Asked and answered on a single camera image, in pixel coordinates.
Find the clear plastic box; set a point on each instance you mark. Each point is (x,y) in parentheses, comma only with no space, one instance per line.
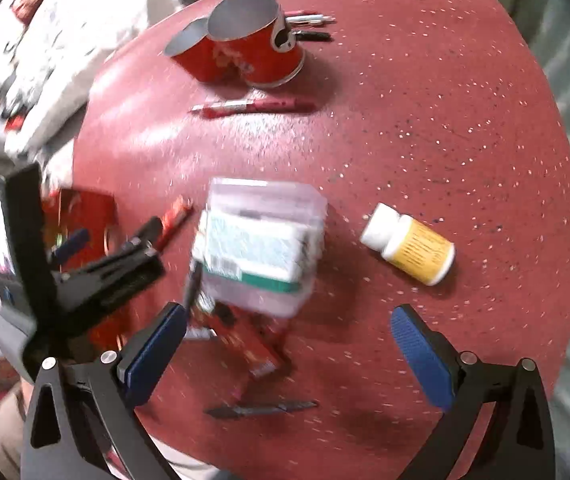
(265,195)

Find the black marker pen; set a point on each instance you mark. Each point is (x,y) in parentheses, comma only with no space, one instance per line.
(312,36)

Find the red packet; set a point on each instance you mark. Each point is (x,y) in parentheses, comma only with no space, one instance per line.
(245,345)

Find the green and white carton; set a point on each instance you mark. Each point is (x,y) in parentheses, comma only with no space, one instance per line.
(255,247)

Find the white yellow-label pill bottle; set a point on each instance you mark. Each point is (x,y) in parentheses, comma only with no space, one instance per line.
(415,247)

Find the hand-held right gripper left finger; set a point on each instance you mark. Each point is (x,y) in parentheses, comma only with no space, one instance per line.
(157,350)

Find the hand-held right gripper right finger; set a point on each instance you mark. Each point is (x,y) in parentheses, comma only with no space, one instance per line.
(422,360)

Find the white printed blanket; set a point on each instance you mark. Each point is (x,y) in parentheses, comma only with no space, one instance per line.
(80,25)

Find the red tin can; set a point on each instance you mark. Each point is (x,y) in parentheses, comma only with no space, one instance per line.
(265,55)
(200,57)

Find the red pen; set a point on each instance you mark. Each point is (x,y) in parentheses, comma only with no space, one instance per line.
(255,106)

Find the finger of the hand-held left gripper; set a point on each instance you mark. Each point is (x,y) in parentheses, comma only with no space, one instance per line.
(147,230)
(75,241)

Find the pens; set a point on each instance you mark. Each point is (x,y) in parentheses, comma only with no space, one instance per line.
(175,217)

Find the person's left forearm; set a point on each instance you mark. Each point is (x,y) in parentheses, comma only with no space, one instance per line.
(0,435)

